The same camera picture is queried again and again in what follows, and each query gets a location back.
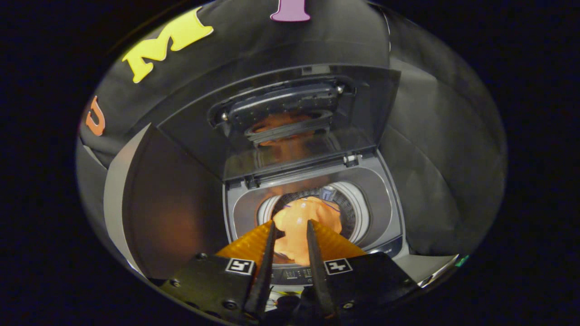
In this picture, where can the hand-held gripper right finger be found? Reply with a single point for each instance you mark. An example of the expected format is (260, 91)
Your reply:
(317, 271)

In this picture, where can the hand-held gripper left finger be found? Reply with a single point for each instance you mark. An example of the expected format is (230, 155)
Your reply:
(266, 271)

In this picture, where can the orange polo shirt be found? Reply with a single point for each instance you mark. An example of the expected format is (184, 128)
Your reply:
(299, 231)

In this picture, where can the dark washing machine lid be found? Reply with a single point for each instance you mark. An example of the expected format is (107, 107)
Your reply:
(190, 136)

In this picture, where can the grey cabinet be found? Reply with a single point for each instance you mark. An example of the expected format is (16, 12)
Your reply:
(172, 203)

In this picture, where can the green object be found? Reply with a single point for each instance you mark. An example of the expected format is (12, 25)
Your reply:
(462, 261)

